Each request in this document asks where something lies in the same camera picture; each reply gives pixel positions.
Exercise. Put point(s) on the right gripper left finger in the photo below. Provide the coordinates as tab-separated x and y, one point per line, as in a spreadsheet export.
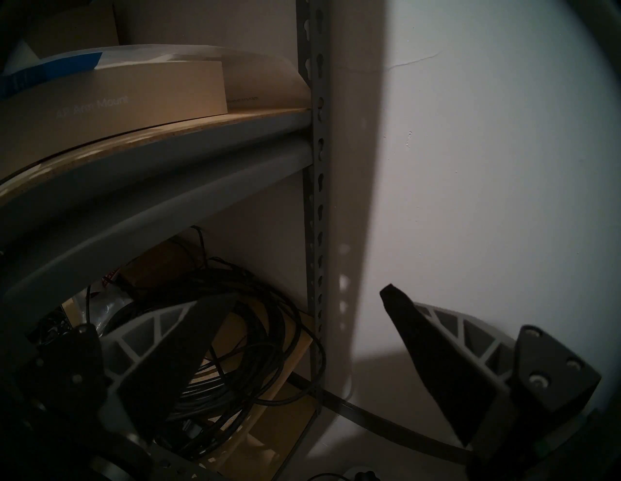
160	359

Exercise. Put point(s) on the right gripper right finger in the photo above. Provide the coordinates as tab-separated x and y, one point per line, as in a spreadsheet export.
436	363

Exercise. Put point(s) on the grey metal rack shelf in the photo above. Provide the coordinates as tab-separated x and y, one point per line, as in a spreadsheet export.
318	145

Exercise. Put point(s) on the black knob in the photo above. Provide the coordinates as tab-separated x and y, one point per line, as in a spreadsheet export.
359	473

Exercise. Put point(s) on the brown cardboard back sheet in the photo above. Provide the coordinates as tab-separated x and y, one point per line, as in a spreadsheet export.
204	22

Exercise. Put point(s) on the flat brown AP mount box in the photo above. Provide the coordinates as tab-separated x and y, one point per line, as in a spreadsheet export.
121	104

